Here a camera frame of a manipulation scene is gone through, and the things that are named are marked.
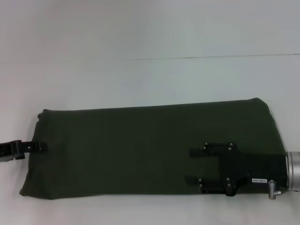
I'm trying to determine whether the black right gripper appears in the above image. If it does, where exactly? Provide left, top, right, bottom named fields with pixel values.
left=185, top=142, right=288, bottom=196

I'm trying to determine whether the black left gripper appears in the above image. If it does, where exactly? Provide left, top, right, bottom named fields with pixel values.
left=0, top=139, right=49, bottom=164

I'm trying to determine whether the dark green t-shirt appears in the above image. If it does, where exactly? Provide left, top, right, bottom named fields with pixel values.
left=18, top=97, right=288, bottom=201

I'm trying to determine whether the right gripper plug cable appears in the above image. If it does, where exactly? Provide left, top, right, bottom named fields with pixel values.
left=267, top=180, right=282, bottom=200

